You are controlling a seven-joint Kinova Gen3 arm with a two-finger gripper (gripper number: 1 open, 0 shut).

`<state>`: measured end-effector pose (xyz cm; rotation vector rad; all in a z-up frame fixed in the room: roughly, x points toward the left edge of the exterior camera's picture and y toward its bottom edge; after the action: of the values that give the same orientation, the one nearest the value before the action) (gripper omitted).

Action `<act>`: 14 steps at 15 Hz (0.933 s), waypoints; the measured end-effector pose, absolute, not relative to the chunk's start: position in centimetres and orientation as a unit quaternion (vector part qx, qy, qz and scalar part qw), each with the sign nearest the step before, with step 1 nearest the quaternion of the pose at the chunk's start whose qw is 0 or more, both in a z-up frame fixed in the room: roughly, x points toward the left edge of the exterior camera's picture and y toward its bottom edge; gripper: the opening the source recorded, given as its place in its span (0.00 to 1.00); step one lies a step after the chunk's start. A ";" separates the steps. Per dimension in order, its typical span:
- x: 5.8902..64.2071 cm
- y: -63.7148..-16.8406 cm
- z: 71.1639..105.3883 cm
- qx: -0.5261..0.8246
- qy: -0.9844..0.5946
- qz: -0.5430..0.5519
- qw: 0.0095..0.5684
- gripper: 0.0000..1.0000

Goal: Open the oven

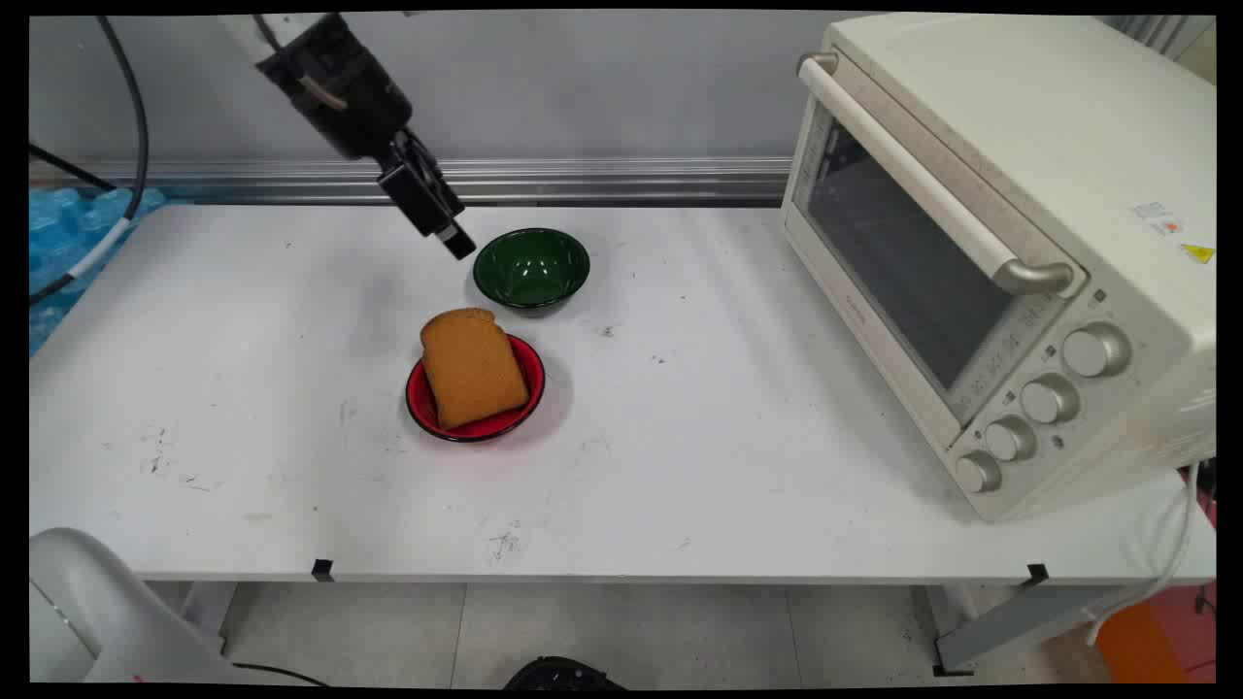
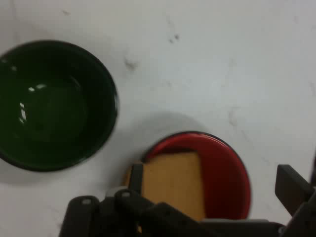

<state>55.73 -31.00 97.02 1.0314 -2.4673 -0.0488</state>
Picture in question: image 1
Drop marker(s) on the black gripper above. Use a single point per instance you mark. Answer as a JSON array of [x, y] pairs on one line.
[[345, 92]]

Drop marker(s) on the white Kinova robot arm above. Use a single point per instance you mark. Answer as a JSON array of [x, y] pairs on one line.
[[87, 602]]

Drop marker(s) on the green bowl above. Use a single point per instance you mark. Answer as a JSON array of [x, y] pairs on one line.
[[530, 268]]

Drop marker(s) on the brown bread slice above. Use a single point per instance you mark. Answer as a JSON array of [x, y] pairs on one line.
[[473, 369]]

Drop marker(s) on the red bowl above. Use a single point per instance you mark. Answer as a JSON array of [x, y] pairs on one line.
[[520, 364]]

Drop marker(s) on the blue bubble wrap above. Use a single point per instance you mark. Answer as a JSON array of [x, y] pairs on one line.
[[58, 233]]

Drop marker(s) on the black tape piece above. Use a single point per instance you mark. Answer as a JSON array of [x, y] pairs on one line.
[[322, 570], [1036, 574]]

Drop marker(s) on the white table leg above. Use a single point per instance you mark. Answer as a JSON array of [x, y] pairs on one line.
[[206, 614]]

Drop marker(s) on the black round floor object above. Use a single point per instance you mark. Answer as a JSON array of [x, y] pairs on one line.
[[561, 674]]

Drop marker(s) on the small silver oven knob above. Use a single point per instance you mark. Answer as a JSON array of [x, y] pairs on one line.
[[977, 472], [1010, 439]]

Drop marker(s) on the cream toaster oven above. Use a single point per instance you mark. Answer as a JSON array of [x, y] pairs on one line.
[[1068, 146]]

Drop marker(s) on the medium silver oven knob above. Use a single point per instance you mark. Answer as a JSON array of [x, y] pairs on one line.
[[1049, 399]]

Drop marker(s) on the large silver oven knob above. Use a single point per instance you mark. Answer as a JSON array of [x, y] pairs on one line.
[[1095, 349]]

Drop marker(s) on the white label sticker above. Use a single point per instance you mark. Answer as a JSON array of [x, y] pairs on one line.
[[1158, 217]]

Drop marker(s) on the yellow warning sticker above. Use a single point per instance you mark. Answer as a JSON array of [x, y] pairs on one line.
[[1197, 253]]

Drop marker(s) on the orange floor object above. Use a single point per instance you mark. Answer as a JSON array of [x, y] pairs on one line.
[[1151, 641]]

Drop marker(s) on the aluminium rail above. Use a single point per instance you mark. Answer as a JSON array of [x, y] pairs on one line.
[[602, 180]]

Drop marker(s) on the grey table leg frame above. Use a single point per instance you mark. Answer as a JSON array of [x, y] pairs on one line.
[[1020, 621]]

